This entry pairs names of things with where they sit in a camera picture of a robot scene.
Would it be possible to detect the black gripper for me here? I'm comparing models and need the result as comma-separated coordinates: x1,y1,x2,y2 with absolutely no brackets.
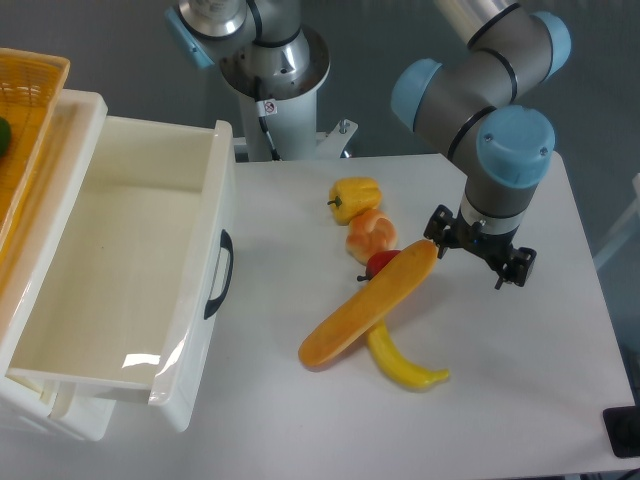
424,205,537,290

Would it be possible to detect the long orange bread loaf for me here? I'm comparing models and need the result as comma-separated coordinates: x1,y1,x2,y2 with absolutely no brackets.
298,240,437,369

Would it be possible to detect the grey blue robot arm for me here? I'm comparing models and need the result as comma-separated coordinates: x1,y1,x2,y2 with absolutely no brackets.
165,1,571,286

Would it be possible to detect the round braided bread roll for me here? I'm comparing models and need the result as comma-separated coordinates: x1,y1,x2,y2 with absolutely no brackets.
345,209,398,265

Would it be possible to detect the red toy pepper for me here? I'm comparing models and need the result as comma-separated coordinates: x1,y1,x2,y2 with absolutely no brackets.
356,250,400,282

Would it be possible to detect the yellow toy bell pepper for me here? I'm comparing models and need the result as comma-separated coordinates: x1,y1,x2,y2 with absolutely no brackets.
327,177,383,225

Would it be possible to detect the yellow toy banana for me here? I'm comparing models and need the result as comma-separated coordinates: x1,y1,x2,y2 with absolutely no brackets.
366,321,450,390

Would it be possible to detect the black device at table edge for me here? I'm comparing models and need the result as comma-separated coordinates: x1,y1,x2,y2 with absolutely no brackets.
602,406,639,458

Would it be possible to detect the white plastic open drawer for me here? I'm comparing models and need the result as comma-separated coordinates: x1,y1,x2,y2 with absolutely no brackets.
9,117,235,432

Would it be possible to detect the white plastic drawer cabinet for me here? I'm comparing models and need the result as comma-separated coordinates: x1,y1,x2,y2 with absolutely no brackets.
1,90,115,441

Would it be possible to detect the orange plastic basket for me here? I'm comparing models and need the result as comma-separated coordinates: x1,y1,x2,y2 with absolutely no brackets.
1,48,70,289

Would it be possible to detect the green toy fruit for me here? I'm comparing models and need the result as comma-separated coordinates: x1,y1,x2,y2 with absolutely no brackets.
0,117,12,156

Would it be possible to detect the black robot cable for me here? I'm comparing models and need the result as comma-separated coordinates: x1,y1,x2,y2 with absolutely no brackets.
253,74,283,162

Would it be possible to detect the black drawer handle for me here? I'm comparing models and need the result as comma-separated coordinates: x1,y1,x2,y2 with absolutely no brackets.
203,229,235,320

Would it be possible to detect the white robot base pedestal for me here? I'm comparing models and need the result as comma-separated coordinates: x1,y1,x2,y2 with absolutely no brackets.
220,25,358,162

